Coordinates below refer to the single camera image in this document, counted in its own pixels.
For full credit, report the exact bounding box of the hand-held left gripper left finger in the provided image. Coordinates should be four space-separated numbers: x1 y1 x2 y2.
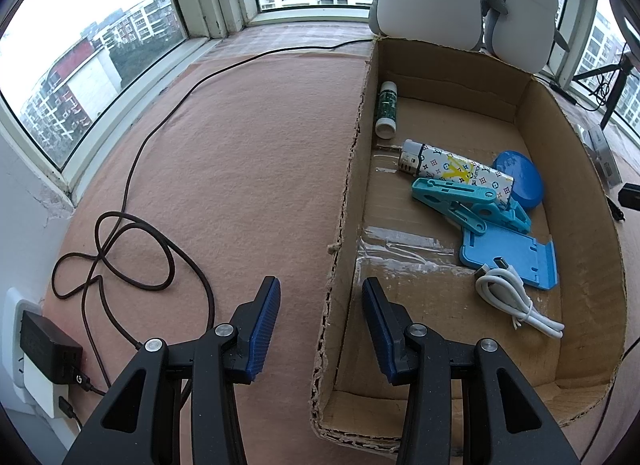
60 276 282 465

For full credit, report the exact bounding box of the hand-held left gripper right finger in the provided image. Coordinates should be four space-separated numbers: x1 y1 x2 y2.
361 277 581 465

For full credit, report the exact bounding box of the white usb cable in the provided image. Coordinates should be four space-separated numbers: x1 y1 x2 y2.
475 257 565 340

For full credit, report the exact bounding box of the blue phone stand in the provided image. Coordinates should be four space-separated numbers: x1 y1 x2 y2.
459 225 558 290

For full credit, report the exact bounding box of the large teal clip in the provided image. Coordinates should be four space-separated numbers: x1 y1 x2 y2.
411 177 501 237

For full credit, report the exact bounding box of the patterned white lighter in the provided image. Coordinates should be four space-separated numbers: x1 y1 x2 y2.
398 139 516 210

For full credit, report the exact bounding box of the blue round lid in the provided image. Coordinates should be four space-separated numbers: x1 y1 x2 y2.
492 150 544 210

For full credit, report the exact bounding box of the green labelled white bottle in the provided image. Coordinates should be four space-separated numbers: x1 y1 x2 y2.
375 81 399 140

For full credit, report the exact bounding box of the cardboard box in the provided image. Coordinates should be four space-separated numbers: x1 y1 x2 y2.
310 36 627 446

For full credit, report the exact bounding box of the pink felt mat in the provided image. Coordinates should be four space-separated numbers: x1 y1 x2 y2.
45 20 640 465

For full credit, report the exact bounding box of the black power adapter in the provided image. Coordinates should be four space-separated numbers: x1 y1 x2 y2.
20 311 84 386

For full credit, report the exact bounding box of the white power adapter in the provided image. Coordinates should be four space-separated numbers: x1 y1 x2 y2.
22 357 71 418

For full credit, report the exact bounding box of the small black device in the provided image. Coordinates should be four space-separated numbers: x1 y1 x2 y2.
617 184 640 210

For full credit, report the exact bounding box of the grey box device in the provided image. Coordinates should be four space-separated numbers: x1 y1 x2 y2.
587 125 622 184

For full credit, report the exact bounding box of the small grey penguin plush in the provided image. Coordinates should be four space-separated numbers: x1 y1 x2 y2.
482 0 571 73

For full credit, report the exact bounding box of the black tripod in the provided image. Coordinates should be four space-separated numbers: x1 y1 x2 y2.
572 0 640 128

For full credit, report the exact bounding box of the black power cable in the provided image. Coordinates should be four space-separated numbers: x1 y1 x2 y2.
51 40 373 391

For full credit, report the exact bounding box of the black usb plug cable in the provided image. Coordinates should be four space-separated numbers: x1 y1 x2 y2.
57 395 83 431

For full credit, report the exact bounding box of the black floor cable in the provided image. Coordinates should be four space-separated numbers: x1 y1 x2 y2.
585 345 633 451

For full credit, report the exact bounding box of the white wall socket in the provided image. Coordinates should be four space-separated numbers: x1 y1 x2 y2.
2 287 36 388

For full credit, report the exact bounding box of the thin black cable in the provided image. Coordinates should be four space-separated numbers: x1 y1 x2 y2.
549 76 603 110

